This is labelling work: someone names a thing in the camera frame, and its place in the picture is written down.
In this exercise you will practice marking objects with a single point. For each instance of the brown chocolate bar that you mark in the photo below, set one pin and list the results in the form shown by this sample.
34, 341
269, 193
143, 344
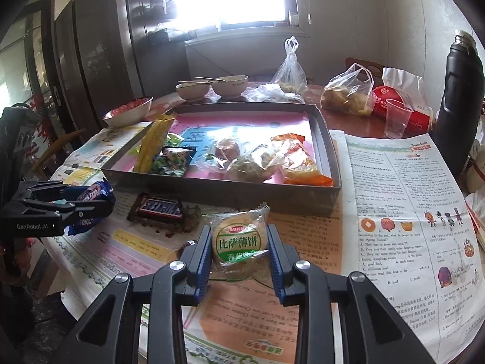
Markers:
159, 207

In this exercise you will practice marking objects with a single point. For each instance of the orange snack packet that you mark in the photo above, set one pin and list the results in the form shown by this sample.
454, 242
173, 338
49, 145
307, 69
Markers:
303, 163

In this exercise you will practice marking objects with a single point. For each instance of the clear bag of biscuits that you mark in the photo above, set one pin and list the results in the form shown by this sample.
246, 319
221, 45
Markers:
246, 167

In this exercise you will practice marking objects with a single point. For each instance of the grey metal tray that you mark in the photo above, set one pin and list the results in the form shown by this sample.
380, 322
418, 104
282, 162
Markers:
227, 193

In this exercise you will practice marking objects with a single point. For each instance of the wooden chair with cutout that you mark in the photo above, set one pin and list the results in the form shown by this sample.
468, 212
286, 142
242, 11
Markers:
375, 67

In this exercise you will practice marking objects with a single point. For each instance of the wooden chopsticks pair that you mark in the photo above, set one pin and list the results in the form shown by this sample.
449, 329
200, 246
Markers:
210, 79
193, 82

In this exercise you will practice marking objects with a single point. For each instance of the yellow snack packet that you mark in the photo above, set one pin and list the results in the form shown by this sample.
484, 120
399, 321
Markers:
151, 144

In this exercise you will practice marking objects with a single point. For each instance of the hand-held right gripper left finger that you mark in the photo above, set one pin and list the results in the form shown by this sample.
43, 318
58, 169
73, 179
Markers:
202, 261

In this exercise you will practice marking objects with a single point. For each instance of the dark green snack packet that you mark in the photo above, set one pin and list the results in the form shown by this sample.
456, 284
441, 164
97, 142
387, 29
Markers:
166, 167

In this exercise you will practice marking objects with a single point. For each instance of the large dark refrigerator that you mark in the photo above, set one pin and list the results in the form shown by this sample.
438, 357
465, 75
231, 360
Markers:
110, 53

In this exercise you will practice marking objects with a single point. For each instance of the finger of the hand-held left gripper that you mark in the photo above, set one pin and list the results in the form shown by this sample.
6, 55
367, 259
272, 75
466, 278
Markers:
45, 189
83, 208

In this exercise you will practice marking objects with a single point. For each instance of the clear plastic cup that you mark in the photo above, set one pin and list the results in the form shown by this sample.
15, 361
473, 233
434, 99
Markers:
398, 121

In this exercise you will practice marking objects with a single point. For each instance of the pink printed sheet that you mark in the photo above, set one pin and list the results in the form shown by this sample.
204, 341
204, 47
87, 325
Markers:
246, 125

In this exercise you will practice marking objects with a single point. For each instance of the green round biscuit packet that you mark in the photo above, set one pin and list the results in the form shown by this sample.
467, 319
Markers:
237, 242

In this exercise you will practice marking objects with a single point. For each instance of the orange printed newspaper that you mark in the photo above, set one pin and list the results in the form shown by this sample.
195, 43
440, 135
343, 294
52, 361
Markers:
242, 311

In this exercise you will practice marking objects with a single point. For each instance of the tied clear bag with noodles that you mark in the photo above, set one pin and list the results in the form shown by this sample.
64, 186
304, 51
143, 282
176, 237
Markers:
290, 72

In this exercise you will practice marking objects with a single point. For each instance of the black thermos bottle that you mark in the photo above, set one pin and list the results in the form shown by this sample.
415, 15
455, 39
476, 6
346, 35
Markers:
458, 110

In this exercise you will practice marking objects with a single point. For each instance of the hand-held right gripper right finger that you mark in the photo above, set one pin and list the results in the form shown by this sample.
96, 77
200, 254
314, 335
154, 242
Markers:
274, 261

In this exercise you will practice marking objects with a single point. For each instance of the blue snack packet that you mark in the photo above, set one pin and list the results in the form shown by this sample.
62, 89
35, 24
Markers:
96, 191

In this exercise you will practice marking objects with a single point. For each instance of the narrow dark refrigerator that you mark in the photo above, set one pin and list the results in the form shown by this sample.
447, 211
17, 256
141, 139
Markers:
66, 76

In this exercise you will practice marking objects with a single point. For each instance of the crumpled clear plastic bag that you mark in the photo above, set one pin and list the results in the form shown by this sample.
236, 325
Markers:
269, 93

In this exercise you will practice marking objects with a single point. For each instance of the red tissue pack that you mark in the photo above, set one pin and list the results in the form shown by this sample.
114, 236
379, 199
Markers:
416, 117

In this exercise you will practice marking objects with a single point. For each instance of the glass door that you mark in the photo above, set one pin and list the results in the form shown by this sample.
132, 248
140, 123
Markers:
19, 64

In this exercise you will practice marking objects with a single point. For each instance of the newspaper with pink patches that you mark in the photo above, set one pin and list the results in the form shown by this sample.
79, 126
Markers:
125, 250

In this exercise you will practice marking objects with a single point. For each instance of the clear bag of fried food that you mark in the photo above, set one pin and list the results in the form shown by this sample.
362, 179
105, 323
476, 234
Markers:
346, 96

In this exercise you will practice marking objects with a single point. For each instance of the bowl with red contents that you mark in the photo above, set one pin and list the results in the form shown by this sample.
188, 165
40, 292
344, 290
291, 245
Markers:
127, 115

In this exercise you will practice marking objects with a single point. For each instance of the white ceramic bowl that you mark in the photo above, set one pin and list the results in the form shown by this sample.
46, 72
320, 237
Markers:
192, 91
229, 87

